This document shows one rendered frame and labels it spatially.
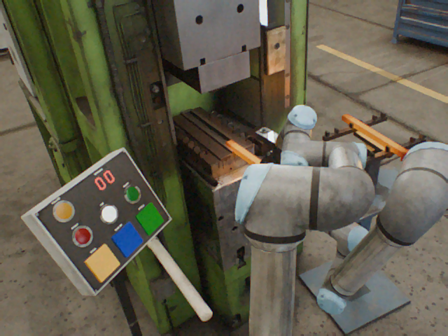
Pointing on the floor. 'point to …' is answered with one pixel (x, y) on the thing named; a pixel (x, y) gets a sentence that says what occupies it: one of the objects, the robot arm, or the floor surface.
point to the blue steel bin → (422, 21)
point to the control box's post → (126, 304)
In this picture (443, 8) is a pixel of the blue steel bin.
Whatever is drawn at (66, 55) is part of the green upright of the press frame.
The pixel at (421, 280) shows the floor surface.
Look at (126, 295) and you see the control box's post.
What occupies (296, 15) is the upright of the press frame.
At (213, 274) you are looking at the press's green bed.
